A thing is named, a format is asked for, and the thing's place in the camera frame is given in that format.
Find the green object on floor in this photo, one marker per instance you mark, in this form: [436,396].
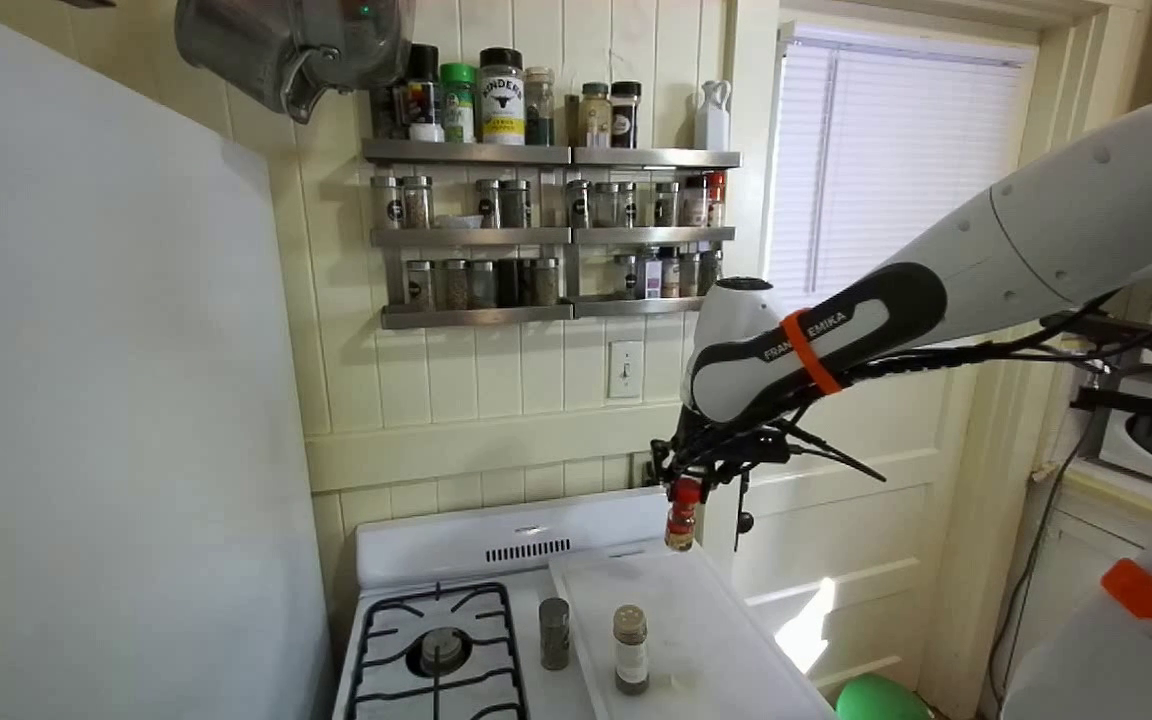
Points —
[876,698]

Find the clear spice jar on board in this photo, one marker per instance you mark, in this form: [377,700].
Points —
[631,631]

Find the green lid spice bottle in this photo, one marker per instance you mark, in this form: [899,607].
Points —
[459,93]

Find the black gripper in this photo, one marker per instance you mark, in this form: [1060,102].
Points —
[716,455]

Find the white gas stove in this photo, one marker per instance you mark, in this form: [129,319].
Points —
[517,551]

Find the orange capped spice bottle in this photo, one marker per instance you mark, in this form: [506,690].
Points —
[685,504]

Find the white label spice container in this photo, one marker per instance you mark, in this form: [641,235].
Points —
[500,96]

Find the white cutting board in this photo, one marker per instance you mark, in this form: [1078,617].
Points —
[704,652]

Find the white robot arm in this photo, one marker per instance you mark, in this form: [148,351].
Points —
[986,281]

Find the black stove grate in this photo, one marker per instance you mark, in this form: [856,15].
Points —
[489,685]

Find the metal spice shelf rack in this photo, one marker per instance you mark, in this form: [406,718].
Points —
[494,235]

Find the red lid spice jar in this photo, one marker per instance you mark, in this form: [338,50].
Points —
[716,198]

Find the stove burner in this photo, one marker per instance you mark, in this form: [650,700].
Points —
[443,652]

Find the white refrigerator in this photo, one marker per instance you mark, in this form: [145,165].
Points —
[157,554]

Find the hanging steel pan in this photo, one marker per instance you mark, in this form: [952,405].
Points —
[289,55]

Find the black wall outlet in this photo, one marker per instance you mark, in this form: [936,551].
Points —
[646,468]

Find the grey jar on stove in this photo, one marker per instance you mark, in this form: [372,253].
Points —
[552,635]

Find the white window blind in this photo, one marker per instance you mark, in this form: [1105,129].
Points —
[873,140]

